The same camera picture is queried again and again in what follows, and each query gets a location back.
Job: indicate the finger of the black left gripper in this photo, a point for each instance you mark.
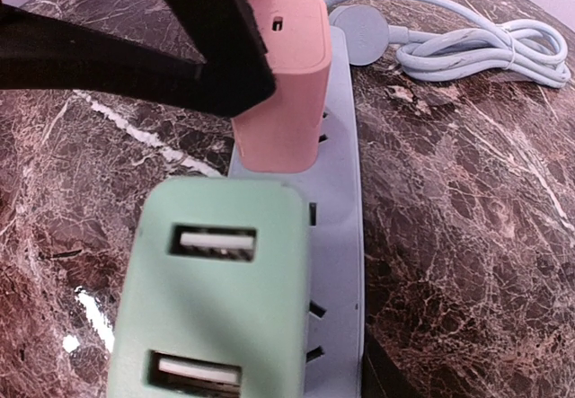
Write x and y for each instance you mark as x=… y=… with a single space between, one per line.
x=233 y=76

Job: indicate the pink USB charger plug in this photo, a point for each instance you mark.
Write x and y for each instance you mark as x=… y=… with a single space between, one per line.
x=282 y=133

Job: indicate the green dual USB charger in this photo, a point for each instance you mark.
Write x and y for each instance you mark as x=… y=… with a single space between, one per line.
x=216 y=297

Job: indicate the light blue power strip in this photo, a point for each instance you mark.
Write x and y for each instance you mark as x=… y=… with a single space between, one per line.
x=332 y=187

